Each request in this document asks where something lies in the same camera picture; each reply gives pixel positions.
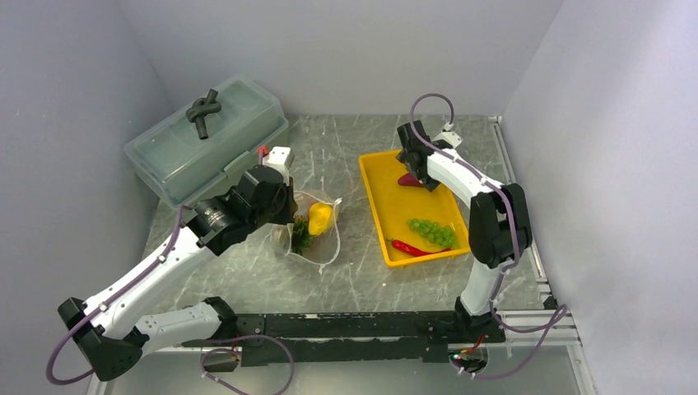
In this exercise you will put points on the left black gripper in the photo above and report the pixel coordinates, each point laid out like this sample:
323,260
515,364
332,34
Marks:
287,215

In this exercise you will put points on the yellow toy pear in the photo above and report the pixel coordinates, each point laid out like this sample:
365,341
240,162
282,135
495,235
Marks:
320,216

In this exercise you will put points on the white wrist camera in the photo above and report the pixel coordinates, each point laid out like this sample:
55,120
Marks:
279,158
448,137

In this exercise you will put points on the clear lidded storage box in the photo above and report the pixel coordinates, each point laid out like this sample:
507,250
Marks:
182,170

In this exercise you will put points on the purple toy sweet potato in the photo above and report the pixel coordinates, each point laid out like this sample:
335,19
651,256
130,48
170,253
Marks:
408,180

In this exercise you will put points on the black knotted foam tube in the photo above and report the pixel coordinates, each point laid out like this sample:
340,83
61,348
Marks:
200,109

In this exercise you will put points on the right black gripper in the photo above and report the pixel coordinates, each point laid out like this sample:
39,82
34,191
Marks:
430,183

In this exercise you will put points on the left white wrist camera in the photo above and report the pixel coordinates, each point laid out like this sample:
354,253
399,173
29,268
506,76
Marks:
279,158

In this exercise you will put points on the red toy chili pepper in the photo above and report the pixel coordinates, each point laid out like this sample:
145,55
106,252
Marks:
411,250

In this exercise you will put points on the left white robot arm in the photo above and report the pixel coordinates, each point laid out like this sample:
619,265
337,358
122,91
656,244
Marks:
108,333

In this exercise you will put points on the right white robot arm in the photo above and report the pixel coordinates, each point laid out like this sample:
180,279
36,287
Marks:
499,225

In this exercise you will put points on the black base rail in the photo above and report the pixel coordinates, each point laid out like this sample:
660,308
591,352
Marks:
428,336

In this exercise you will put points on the green toy grapes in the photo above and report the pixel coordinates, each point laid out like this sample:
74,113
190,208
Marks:
433,232

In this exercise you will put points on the toy pineapple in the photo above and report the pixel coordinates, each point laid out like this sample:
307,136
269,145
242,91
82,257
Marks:
300,237

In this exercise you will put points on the yellow plastic tray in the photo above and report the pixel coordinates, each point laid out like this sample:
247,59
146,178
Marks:
392,205

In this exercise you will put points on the clear zip top bag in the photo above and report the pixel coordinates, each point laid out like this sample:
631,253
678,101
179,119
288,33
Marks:
324,249

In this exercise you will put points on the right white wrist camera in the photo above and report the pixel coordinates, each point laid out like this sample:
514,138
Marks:
448,137

